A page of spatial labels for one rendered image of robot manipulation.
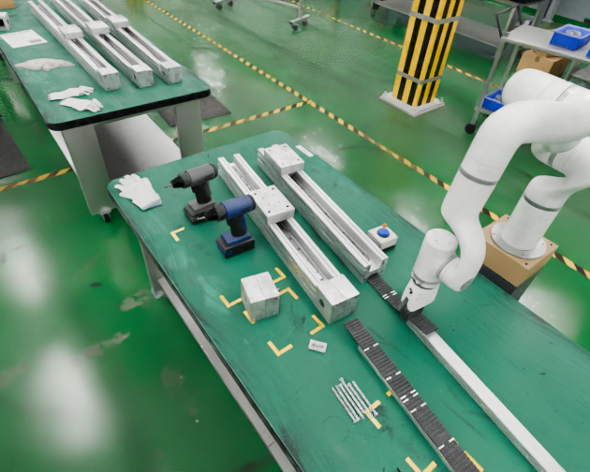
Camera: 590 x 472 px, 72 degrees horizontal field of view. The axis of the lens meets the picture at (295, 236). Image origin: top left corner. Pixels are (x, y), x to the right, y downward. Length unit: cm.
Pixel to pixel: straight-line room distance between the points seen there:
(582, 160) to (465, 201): 48
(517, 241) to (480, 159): 65
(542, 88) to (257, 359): 98
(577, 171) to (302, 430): 105
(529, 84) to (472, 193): 27
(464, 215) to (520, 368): 55
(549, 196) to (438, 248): 51
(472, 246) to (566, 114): 34
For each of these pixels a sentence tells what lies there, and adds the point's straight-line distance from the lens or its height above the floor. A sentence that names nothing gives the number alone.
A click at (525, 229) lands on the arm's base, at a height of 97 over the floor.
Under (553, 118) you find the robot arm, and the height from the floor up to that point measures 147.
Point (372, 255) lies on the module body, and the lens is 144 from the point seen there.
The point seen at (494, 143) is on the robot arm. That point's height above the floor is 142.
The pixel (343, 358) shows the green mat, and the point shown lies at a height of 78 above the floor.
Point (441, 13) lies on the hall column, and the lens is 425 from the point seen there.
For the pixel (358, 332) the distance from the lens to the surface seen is 126.
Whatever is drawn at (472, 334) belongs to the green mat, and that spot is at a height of 78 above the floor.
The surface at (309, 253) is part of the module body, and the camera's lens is 141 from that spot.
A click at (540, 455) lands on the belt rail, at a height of 81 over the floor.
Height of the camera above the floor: 184
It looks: 43 degrees down
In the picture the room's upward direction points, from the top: 5 degrees clockwise
